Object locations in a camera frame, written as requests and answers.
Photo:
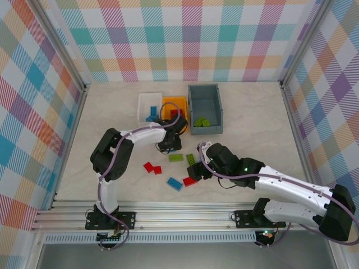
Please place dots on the white plastic container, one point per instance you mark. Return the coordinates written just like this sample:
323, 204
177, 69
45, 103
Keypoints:
146, 102

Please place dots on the red lego brick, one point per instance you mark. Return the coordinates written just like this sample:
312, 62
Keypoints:
189, 181
148, 166
174, 113
157, 169

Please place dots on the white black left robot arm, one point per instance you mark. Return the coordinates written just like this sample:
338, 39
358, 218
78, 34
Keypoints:
108, 193

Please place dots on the blue lego brick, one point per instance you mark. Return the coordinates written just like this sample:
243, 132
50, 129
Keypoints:
174, 183
153, 110
150, 118

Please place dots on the aluminium front rail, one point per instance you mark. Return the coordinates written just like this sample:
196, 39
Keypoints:
182, 215

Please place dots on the orange plastic container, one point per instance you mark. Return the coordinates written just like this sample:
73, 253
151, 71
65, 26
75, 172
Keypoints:
168, 101

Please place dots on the aluminium frame post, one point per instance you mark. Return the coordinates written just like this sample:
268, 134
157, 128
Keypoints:
304, 42
60, 45

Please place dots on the green lego brick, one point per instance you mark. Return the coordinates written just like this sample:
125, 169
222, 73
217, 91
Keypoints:
175, 157
207, 122
198, 122
191, 159

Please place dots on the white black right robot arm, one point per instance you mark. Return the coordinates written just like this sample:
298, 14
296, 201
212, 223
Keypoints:
294, 193

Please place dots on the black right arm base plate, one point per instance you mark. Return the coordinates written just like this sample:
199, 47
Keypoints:
242, 219

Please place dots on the gray plastic container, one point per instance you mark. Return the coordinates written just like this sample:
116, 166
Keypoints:
204, 103

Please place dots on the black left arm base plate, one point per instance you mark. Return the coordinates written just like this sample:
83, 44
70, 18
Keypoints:
127, 220

